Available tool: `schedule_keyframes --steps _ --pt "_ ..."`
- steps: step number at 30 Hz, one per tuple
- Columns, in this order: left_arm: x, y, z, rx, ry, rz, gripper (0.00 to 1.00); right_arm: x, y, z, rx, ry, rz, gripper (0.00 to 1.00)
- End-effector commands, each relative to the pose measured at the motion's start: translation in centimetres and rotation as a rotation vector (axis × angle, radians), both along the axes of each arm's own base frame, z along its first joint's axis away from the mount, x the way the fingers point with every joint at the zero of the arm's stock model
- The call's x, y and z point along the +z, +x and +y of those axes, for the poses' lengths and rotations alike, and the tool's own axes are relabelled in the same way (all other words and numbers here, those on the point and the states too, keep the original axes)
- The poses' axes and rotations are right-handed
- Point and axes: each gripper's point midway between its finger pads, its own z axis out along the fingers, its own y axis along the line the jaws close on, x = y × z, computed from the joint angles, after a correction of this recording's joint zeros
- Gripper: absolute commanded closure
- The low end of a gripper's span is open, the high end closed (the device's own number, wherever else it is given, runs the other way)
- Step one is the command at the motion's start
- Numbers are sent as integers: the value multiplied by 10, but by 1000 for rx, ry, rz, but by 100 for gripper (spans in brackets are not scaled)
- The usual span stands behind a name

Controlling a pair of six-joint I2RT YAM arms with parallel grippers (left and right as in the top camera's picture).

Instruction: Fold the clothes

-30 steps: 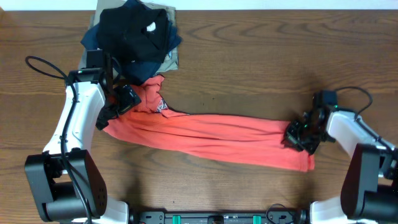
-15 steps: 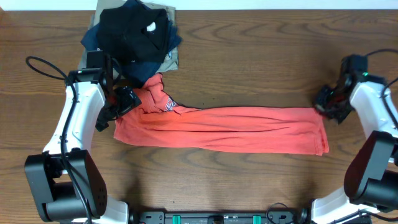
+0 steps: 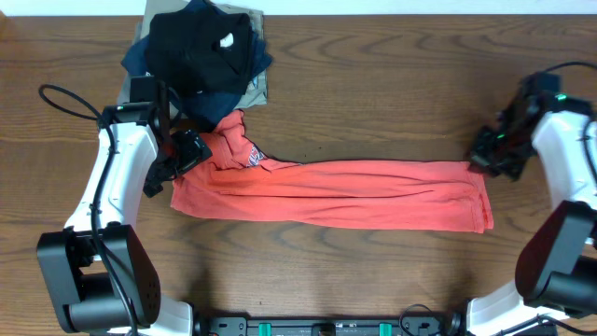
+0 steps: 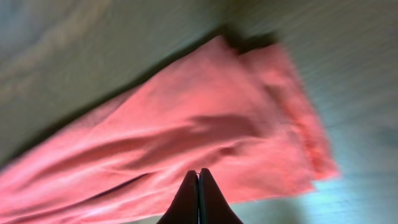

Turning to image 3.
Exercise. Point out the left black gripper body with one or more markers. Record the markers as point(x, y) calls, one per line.
point(186, 151)

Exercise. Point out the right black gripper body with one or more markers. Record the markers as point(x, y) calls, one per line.
point(505, 155)

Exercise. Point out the red t-shirt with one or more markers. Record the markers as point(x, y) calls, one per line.
point(240, 182)

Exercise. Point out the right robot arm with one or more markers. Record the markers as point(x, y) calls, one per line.
point(554, 281)

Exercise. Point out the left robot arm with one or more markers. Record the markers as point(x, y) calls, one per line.
point(99, 277)

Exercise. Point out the navy folded garment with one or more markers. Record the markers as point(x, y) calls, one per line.
point(205, 108)

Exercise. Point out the khaki folded garment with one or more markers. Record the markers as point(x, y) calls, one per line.
point(257, 89)

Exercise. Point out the black folded garment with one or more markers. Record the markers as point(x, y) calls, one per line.
point(201, 50)

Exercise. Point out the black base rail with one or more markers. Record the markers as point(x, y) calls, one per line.
point(416, 324)

